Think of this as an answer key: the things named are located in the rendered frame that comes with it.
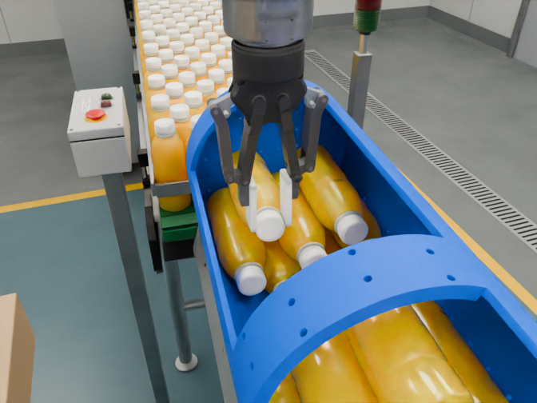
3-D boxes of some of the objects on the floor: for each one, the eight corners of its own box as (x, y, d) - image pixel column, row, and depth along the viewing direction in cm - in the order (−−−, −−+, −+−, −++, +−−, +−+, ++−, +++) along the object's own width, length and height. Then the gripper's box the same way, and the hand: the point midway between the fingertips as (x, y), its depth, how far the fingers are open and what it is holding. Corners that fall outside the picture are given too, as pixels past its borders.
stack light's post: (327, 337, 185) (358, 55, 121) (324, 329, 188) (352, 50, 124) (336, 336, 186) (373, 54, 122) (333, 328, 189) (366, 49, 125)
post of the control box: (160, 420, 158) (97, 156, 100) (159, 408, 161) (97, 147, 103) (172, 417, 159) (116, 153, 100) (171, 406, 162) (116, 145, 104)
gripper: (189, 53, 44) (208, 252, 57) (359, 40, 47) (340, 230, 60) (180, 31, 49) (200, 215, 63) (332, 21, 53) (320, 197, 66)
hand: (268, 201), depth 60 cm, fingers closed on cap, 4 cm apart
